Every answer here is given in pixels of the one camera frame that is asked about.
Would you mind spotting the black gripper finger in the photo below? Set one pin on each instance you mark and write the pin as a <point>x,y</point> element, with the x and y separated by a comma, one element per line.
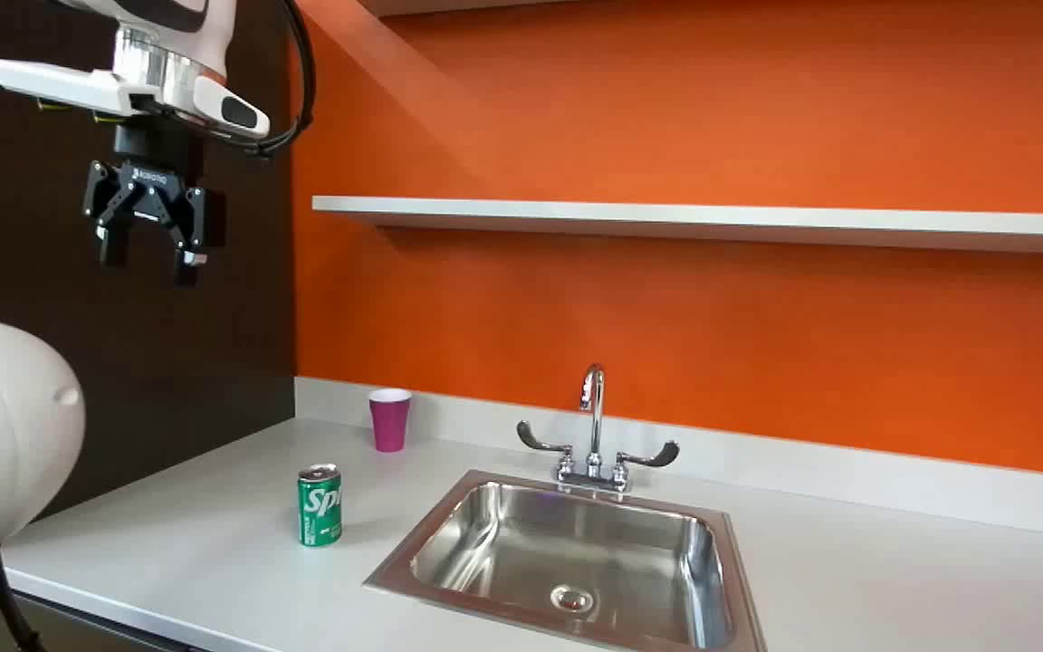
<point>112,241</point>
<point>188,260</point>

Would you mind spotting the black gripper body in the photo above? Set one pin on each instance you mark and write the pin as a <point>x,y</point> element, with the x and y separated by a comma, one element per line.
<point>152,177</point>

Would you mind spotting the green soda can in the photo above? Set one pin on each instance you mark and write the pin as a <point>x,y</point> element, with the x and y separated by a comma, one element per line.
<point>321,503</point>

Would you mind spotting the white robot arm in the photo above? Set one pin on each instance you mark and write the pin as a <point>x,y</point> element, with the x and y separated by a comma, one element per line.
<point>164,83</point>

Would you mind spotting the stainless steel sink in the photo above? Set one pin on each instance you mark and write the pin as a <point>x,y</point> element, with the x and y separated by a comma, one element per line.
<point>633,573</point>

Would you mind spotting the purple plastic cup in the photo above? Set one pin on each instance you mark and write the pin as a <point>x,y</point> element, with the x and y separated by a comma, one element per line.
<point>388,414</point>

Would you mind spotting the chrome faucet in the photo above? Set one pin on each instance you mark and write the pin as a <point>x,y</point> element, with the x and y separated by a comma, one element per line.
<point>594,472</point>

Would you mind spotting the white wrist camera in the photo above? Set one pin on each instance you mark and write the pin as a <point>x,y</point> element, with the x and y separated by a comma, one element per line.
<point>82,88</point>

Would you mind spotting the white wall shelf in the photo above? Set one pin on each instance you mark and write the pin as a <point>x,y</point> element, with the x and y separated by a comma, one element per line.
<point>811,227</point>

